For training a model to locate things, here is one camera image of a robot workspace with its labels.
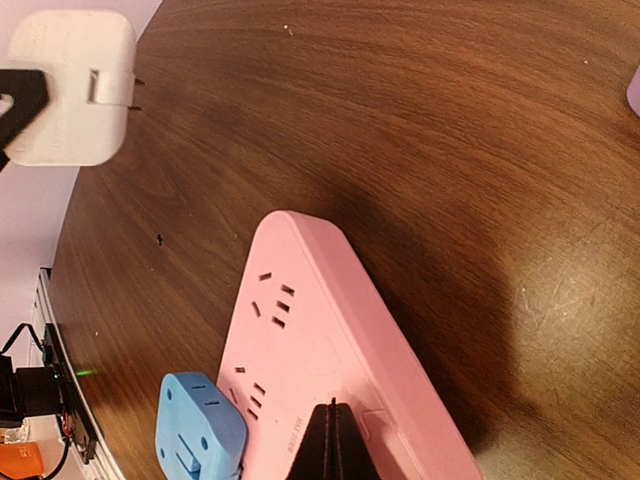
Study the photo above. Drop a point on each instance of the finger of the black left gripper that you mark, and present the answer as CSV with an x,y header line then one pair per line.
x,y
28,90

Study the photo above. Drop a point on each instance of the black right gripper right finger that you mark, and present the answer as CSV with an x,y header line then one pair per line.
x,y
351,458

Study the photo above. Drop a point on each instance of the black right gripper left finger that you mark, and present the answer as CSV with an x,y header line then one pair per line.
x,y
313,459

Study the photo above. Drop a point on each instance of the white square plug adapter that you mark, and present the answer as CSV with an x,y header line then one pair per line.
x,y
88,59

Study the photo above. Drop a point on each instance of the pink triangular power socket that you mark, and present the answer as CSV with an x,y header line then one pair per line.
x,y
309,327

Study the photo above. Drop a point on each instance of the blue square plug adapter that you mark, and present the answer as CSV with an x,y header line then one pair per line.
x,y
199,434

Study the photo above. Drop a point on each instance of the purple power strip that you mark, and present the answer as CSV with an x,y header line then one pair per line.
x,y
633,92

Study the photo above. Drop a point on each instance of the aluminium front frame rail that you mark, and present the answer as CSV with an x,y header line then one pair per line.
x,y
88,446

